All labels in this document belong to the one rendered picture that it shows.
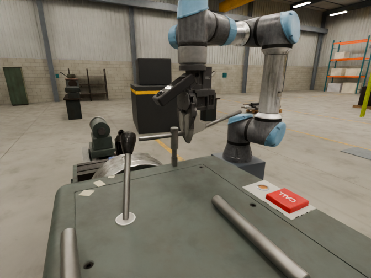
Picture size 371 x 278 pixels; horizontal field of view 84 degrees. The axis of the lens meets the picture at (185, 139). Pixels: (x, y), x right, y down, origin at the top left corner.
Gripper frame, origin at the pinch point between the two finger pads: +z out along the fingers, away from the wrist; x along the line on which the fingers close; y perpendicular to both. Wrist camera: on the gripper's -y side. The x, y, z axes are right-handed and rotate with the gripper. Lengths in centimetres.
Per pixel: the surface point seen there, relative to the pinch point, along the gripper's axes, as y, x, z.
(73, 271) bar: -29.5, -26.4, 5.9
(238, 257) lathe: -8.0, -32.8, 8.1
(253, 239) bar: -4.8, -32.3, 6.7
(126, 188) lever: -20.0, -14.4, 3.1
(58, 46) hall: -81, 1440, -178
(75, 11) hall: 34, 1438, -367
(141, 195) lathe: -16.3, -10.1, 8.1
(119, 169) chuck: -17.4, 11.7, 10.8
